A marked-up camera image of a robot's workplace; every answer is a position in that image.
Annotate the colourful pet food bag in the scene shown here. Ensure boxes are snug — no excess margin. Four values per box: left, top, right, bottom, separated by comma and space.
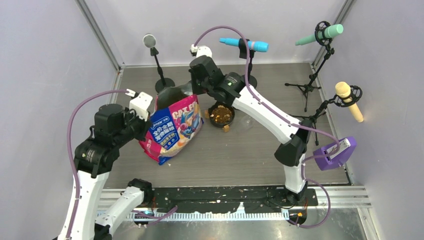
139, 81, 204, 165

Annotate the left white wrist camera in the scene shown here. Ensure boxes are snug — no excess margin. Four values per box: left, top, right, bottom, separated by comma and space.
125, 89, 153, 121

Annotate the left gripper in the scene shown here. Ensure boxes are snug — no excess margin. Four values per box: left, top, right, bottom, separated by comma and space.
112, 105, 152, 148

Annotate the near black pet bowl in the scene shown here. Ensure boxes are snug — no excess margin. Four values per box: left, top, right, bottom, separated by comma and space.
204, 101, 236, 133

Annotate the clear plastic scoop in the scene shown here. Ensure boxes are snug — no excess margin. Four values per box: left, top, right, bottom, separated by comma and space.
236, 115, 256, 133

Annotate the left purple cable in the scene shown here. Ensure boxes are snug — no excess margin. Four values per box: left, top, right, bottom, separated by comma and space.
65, 88, 178, 240

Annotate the purple metronome box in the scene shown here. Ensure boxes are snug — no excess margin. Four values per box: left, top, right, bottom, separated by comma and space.
313, 136, 357, 171

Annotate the yellow microphone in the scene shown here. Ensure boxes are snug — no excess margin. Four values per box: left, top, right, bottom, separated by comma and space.
335, 81, 364, 123

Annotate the round silver microphone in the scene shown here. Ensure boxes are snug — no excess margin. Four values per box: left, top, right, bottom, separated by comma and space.
142, 33, 157, 49

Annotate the kibble in near bowl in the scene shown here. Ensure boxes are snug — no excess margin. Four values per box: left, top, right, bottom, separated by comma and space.
210, 105, 233, 124

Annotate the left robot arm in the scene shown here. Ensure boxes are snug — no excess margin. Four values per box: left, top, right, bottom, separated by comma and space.
57, 103, 154, 240

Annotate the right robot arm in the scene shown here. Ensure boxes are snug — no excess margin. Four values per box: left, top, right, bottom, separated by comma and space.
189, 55, 312, 205

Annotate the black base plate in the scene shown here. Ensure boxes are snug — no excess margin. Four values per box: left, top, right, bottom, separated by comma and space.
145, 185, 318, 214

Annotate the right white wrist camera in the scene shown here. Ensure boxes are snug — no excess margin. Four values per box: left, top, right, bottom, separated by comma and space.
190, 44, 213, 58

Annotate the green microphone tripod stand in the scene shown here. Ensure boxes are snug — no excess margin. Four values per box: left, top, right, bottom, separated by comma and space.
284, 21, 335, 113

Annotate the green microphone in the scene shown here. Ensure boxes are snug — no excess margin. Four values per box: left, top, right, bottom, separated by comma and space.
295, 24, 344, 46

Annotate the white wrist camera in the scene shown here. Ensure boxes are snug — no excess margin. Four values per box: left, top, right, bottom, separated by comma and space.
190, 44, 213, 58
125, 89, 153, 121

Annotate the yellow microphone tripod stand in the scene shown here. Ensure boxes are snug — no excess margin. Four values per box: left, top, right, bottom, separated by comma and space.
288, 85, 363, 151

